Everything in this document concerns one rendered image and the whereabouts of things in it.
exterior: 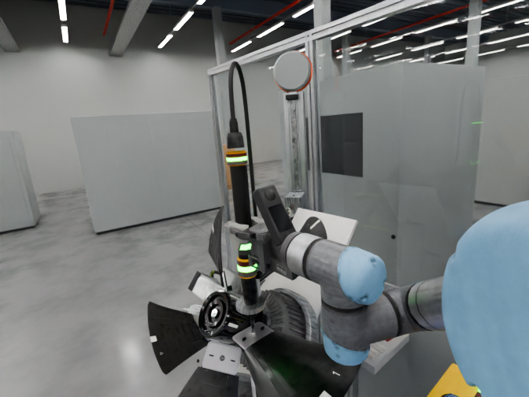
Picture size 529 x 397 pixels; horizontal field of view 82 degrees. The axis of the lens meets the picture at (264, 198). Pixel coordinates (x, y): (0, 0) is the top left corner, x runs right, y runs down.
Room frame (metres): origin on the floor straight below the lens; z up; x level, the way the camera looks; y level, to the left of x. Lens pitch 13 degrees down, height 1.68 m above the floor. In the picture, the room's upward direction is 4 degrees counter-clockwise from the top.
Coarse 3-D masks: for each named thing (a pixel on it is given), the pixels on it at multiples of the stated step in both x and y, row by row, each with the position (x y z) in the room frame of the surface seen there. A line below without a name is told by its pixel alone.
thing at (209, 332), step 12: (216, 300) 0.72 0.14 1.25; (228, 300) 0.69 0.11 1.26; (204, 312) 0.72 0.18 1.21; (228, 312) 0.66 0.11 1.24; (264, 312) 0.73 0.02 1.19; (204, 324) 0.70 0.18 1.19; (216, 324) 0.67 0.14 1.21; (228, 324) 0.65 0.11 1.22; (240, 324) 0.67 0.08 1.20; (264, 324) 0.71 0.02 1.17; (216, 336) 0.65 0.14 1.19; (228, 336) 0.66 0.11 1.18
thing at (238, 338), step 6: (258, 324) 0.69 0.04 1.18; (246, 330) 0.67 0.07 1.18; (258, 330) 0.67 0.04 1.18; (264, 330) 0.67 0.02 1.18; (270, 330) 0.66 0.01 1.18; (234, 336) 0.65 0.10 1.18; (240, 336) 0.65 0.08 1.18; (246, 336) 0.65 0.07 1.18; (252, 336) 0.65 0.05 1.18; (258, 336) 0.64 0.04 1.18; (240, 342) 0.63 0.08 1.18; (246, 342) 0.63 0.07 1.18; (252, 342) 0.63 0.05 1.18
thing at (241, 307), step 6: (258, 270) 0.68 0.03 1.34; (258, 276) 0.67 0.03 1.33; (258, 282) 0.67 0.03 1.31; (258, 288) 0.67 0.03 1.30; (258, 294) 0.67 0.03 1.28; (240, 300) 0.66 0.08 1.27; (258, 300) 0.66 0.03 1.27; (264, 300) 0.65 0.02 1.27; (240, 306) 0.63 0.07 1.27; (246, 306) 0.63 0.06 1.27; (252, 306) 0.63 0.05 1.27; (258, 306) 0.63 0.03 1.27; (264, 306) 0.64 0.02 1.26; (240, 312) 0.63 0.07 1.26; (246, 312) 0.62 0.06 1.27; (252, 312) 0.62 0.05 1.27; (258, 312) 0.62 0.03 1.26
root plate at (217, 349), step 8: (208, 344) 0.68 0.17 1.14; (216, 344) 0.68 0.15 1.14; (224, 344) 0.68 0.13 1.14; (208, 352) 0.67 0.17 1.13; (216, 352) 0.67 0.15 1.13; (224, 352) 0.67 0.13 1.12; (232, 352) 0.68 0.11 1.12; (240, 352) 0.68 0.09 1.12; (208, 360) 0.66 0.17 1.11; (216, 360) 0.66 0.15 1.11; (224, 360) 0.66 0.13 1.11; (208, 368) 0.65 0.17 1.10; (216, 368) 0.65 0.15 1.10; (224, 368) 0.65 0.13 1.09; (232, 368) 0.65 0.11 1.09
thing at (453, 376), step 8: (456, 368) 0.62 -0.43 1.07; (448, 376) 0.60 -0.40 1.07; (456, 376) 0.60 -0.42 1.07; (440, 384) 0.58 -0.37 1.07; (448, 384) 0.58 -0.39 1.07; (456, 384) 0.57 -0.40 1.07; (464, 384) 0.57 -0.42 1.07; (432, 392) 0.56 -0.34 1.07; (440, 392) 0.56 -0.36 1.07; (448, 392) 0.56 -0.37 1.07; (456, 392) 0.55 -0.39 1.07; (464, 392) 0.55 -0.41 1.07; (472, 392) 0.55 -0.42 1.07
